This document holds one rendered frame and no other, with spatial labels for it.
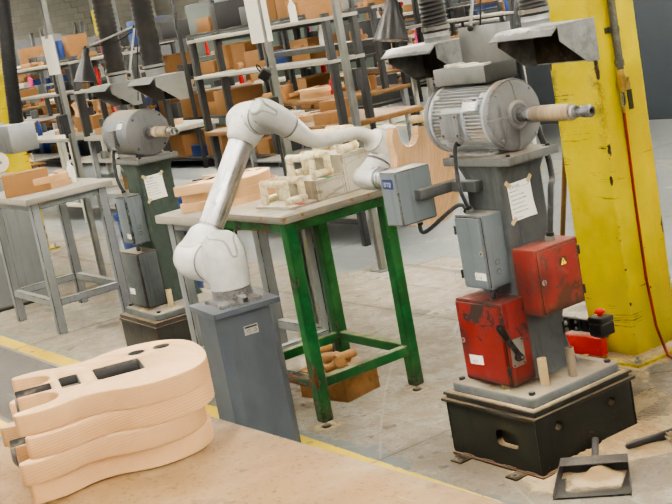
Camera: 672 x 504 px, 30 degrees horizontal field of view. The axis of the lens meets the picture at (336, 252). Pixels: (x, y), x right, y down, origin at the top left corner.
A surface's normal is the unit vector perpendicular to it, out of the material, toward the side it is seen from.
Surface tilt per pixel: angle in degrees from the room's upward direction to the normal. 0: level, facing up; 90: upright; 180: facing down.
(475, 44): 90
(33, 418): 90
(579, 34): 90
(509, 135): 96
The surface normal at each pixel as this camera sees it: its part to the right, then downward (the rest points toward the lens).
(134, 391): 0.04, 0.18
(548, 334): 0.56, 0.06
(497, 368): -0.81, 0.26
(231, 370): -0.30, 0.24
